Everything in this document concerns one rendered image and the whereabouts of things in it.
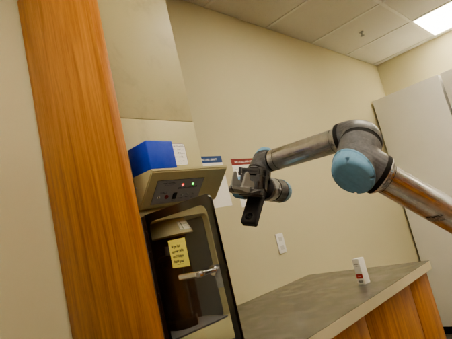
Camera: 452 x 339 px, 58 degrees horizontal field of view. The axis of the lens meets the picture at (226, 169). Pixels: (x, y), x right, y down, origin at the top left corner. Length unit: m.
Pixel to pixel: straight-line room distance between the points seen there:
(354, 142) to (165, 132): 0.64
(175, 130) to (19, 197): 0.59
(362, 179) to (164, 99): 0.74
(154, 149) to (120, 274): 0.37
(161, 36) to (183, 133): 0.38
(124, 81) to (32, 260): 0.69
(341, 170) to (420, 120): 2.93
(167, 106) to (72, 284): 0.69
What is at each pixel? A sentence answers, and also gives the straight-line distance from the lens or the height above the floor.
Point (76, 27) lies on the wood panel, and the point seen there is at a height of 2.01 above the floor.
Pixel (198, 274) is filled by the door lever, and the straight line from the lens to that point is 1.01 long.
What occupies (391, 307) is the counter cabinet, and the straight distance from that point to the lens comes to 1.83.
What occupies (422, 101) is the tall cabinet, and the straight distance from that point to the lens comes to 4.02.
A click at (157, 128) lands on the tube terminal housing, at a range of 1.40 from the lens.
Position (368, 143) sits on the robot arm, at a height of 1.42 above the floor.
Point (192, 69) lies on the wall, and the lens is 2.31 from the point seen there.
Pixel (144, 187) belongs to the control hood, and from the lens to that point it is 1.22.
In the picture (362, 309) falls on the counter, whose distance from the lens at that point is 1.56.
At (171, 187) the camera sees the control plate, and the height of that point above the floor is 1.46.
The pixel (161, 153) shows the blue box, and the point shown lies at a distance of 1.24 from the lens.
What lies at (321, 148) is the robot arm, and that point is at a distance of 1.28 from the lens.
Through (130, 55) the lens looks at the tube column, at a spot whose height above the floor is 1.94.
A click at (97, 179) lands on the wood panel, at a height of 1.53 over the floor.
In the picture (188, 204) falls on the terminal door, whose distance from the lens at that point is 1.08.
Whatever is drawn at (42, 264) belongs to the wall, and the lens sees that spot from 1.58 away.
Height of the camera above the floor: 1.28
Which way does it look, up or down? 9 degrees up
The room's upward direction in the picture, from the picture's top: 13 degrees counter-clockwise
